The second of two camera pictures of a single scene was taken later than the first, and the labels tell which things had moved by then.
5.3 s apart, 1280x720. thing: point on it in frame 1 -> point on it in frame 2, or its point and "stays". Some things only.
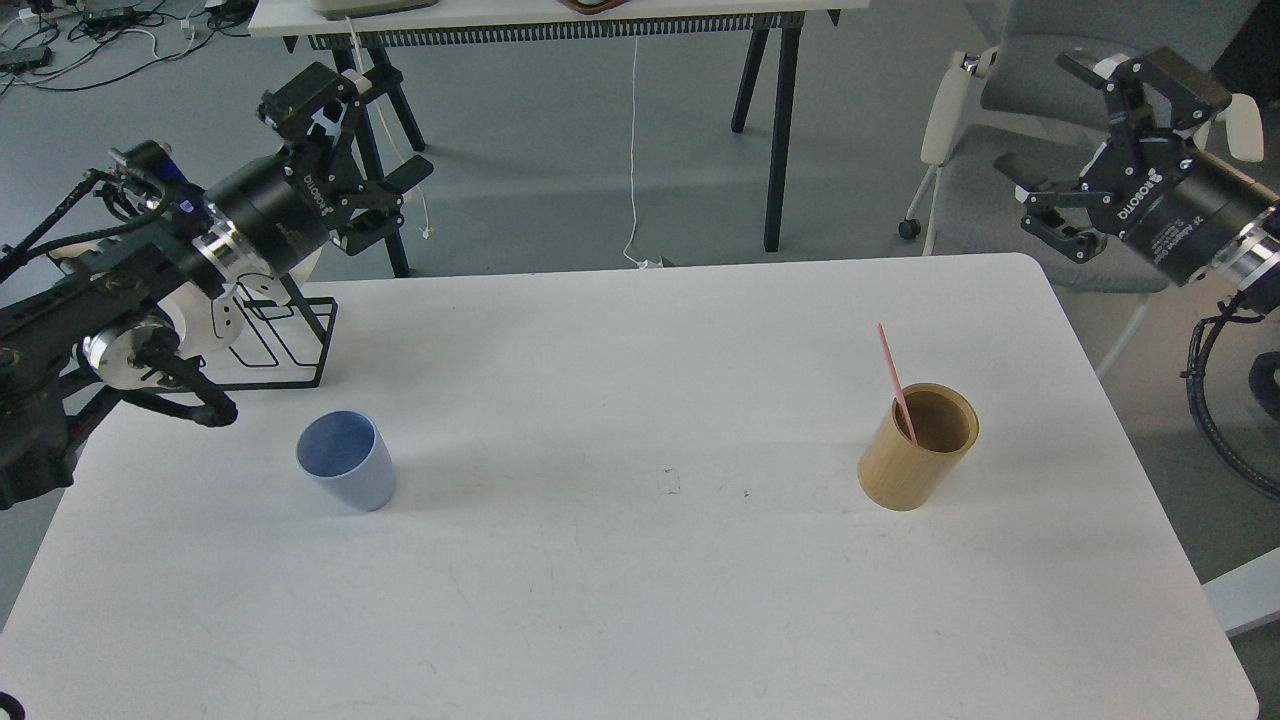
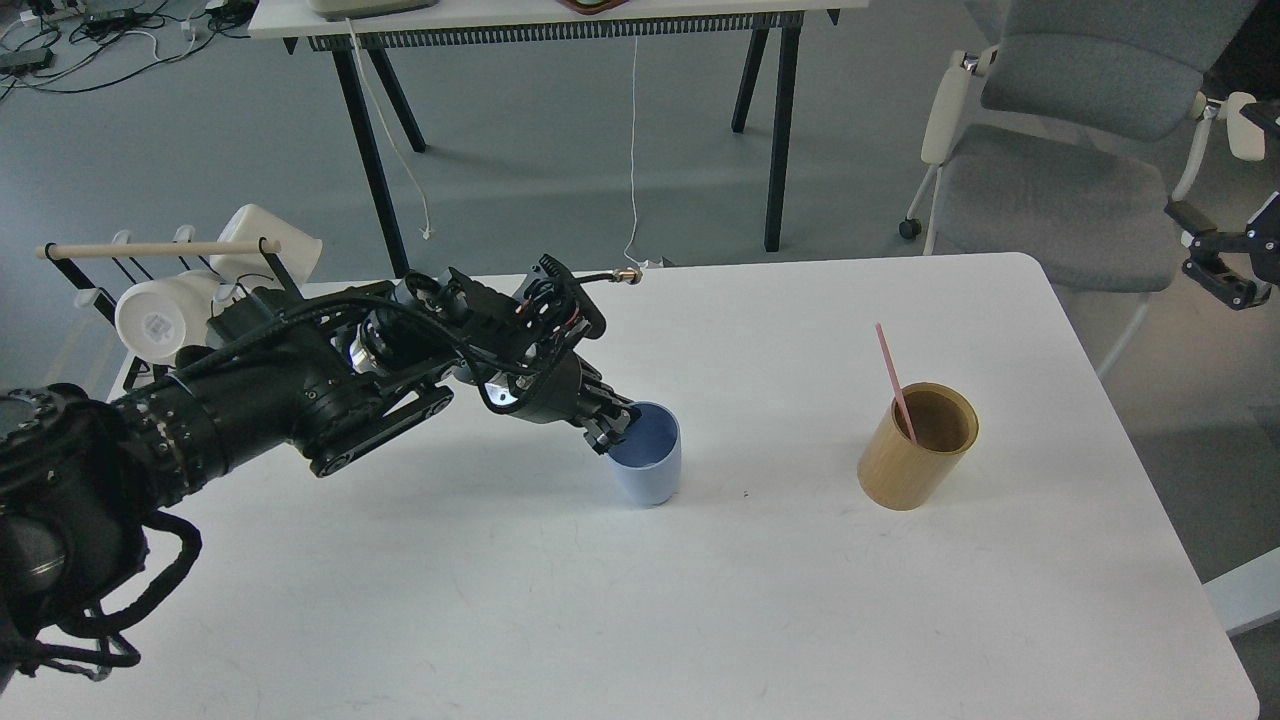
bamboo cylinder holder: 896,474 stays
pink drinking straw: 899,389 stays
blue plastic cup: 345,454 -> 647,462
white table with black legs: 367,34 stays
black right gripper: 1157,193 -> 1236,267
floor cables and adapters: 48,45 stays
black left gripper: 281,210 -> 559,388
